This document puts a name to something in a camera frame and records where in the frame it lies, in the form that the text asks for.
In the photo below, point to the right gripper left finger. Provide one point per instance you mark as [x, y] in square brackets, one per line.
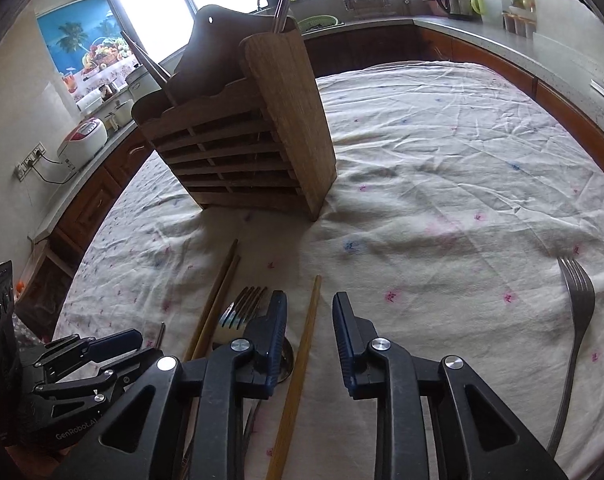
[186, 420]

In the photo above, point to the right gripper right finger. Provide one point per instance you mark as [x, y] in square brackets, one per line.
[433, 415]

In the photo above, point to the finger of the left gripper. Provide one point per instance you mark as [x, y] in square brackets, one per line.
[66, 398]
[75, 350]

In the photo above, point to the brown wooden chopstick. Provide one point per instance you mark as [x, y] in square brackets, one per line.
[208, 305]
[205, 338]

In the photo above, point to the steel chopstick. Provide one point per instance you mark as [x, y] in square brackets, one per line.
[280, 16]
[158, 73]
[160, 336]

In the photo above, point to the wooden side stool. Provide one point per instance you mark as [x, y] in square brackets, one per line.
[42, 289]

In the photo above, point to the steel spoon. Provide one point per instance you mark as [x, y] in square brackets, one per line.
[286, 361]

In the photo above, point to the steel fork centre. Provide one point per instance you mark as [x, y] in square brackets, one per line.
[243, 308]

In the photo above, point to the steel fork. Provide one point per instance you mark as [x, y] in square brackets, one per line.
[582, 302]
[243, 308]

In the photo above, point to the steel fork right side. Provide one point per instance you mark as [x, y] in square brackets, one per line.
[582, 302]

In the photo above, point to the white red rice cooker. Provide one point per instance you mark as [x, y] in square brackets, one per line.
[83, 143]

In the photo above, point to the floral white tablecloth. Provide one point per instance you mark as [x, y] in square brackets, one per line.
[455, 195]

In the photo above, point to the small white pot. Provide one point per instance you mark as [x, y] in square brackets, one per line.
[120, 115]

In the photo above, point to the white tall cooker pot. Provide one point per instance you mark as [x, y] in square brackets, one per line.
[140, 83]

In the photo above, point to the wooden utensil holder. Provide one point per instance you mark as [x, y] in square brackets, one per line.
[240, 123]

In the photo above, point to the tropical fruit poster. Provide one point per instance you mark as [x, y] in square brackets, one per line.
[86, 45]

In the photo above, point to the green colander basin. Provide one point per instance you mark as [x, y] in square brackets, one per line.
[317, 22]

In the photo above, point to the green mug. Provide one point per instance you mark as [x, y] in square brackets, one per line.
[478, 6]

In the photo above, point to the wall power outlet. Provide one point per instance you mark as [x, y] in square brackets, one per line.
[31, 159]

